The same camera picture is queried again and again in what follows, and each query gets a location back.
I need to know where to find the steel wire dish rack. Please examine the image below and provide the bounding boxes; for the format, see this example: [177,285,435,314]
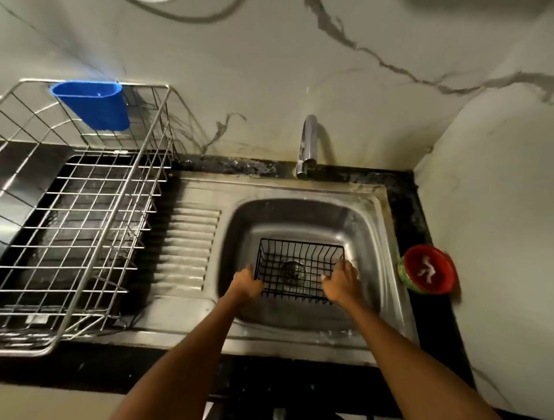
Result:
[0,78,178,358]

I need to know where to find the dark steel drip tray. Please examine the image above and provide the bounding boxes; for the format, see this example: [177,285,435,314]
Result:
[0,142,170,329]

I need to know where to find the black wire basket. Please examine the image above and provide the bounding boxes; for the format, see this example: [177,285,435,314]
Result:
[254,238,346,303]

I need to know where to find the chrome sink faucet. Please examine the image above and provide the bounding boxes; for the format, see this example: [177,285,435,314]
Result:
[295,114,320,179]

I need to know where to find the person's right hand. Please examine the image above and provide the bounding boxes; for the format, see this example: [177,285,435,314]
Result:
[321,258,361,306]

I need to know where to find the person's left forearm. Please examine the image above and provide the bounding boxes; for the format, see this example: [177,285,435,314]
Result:
[110,295,244,420]

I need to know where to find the round sink drain strainer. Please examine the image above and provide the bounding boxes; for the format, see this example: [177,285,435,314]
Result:
[280,261,308,284]

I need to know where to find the person's left hand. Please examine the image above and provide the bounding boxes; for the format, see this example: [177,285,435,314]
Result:
[226,264,264,305]

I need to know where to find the blue plastic cutlery holder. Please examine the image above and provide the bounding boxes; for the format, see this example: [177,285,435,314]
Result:
[50,80,130,132]

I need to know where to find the person's right forearm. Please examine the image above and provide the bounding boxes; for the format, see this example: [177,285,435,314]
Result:
[345,299,503,420]

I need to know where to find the red and green bowl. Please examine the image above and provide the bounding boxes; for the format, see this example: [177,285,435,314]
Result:
[397,244,459,296]

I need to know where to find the stainless steel sink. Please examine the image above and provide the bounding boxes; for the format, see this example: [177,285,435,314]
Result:
[86,171,421,366]

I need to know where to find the white scrap in bowl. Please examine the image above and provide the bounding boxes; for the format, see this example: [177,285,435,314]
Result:
[417,256,436,284]

